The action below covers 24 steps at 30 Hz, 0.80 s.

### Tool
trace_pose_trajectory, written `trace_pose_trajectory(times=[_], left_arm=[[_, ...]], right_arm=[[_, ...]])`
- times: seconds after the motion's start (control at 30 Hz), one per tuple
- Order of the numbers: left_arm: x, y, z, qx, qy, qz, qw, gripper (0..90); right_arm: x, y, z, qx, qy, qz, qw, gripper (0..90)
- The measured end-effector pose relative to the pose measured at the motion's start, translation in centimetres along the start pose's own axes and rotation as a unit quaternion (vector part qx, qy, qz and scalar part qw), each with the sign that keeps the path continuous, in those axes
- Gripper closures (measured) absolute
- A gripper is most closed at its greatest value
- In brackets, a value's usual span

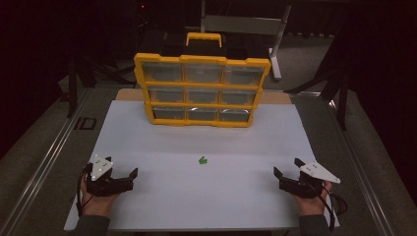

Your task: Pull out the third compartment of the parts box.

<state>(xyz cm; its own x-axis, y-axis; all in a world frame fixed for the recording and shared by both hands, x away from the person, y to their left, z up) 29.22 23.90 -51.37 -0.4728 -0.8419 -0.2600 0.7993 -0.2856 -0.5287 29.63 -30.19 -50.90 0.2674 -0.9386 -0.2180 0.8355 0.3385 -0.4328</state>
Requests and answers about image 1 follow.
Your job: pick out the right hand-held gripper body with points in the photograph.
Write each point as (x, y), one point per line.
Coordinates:
(305, 187)

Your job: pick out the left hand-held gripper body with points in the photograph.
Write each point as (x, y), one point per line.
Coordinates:
(101, 187)

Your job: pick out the clear plastic organizer drawer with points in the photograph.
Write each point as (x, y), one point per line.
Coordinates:
(244, 76)

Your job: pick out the yellow and black organizer case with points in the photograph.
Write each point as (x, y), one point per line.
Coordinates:
(203, 58)

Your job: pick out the person's left hand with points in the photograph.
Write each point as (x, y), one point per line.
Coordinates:
(96, 205)

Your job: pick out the person's right hand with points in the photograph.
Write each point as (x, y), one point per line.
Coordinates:
(311, 206)

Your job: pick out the white table board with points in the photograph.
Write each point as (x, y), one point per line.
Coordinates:
(196, 196)

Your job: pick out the black metal stand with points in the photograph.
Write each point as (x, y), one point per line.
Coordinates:
(342, 105)
(72, 91)

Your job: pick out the grid of clear plastic drawers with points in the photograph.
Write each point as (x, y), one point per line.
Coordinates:
(163, 72)

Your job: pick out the aluminium floor rail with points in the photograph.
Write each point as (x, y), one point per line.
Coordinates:
(49, 157)
(360, 183)

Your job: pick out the grey metal desk frame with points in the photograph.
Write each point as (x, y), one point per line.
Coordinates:
(242, 24)

